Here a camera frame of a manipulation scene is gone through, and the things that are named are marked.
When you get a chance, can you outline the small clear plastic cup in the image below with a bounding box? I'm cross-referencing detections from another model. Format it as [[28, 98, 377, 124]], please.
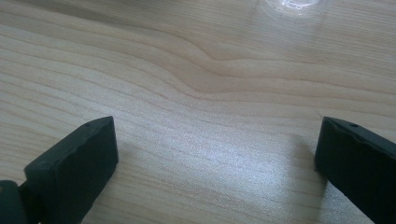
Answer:
[[256, 0, 332, 18]]

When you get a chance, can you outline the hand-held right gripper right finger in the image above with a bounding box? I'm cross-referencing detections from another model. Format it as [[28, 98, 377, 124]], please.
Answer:
[[313, 116, 396, 224]]

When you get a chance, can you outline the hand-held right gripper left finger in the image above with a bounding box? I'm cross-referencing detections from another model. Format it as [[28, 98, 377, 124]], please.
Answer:
[[19, 116, 120, 224]]

